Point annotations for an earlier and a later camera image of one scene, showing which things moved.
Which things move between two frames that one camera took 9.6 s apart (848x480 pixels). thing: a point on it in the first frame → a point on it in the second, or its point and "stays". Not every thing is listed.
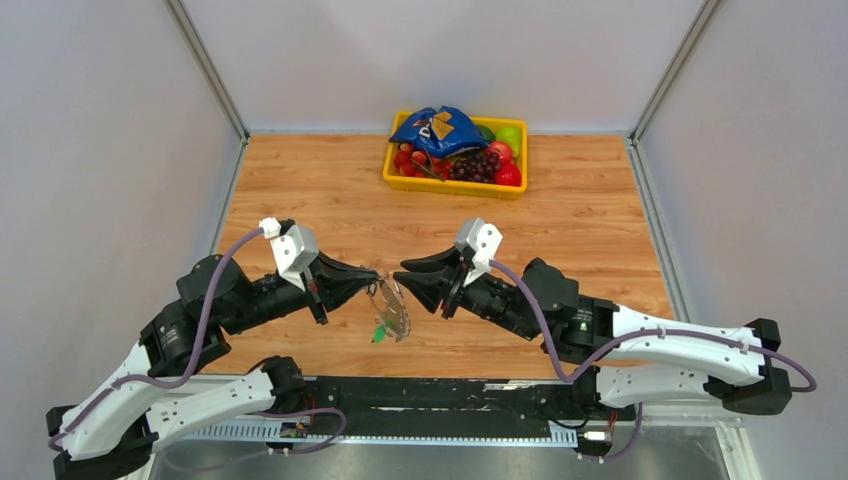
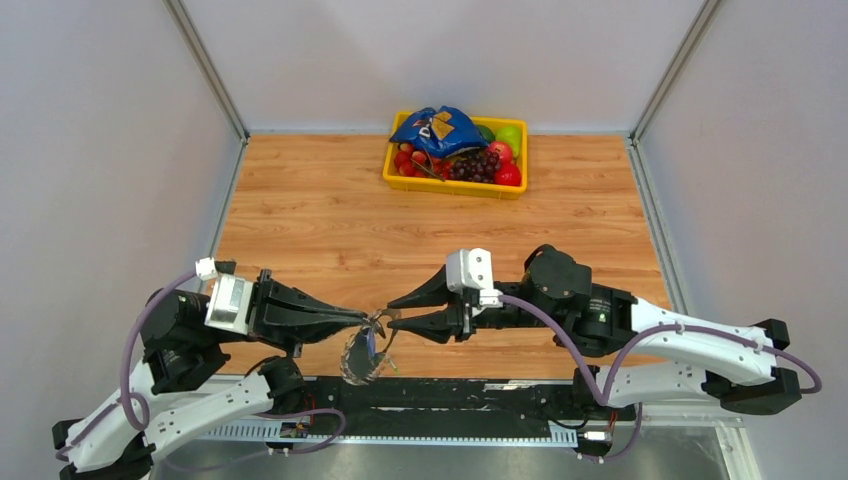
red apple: (504, 151) stays
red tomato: (509, 175) stays
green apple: (510, 134) stays
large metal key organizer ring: (389, 308) → (345, 350)
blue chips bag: (441, 133) stays
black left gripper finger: (340, 280) → (297, 318)
